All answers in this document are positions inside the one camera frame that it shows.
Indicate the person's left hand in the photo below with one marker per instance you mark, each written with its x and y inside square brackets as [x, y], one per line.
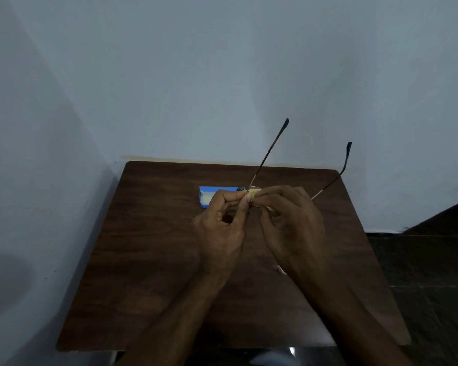
[217, 243]

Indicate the person's right hand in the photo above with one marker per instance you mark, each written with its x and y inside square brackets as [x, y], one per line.
[294, 240]

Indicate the person's right thumb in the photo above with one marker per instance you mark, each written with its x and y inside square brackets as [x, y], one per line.
[265, 221]

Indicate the person's left thumb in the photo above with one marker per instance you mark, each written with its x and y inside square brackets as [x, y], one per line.
[241, 213]

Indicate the yellow cleaning cloth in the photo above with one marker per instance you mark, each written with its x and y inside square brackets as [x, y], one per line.
[253, 192]

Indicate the thin-framed eyeglasses with dark tips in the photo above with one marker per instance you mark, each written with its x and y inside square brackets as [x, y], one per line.
[285, 125]

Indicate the person's right forearm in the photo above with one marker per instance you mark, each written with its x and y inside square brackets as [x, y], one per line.
[351, 323]

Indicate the person's left forearm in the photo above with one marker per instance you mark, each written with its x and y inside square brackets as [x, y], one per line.
[175, 323]

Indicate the blue eyeglasses case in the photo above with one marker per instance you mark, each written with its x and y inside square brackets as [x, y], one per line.
[213, 189]

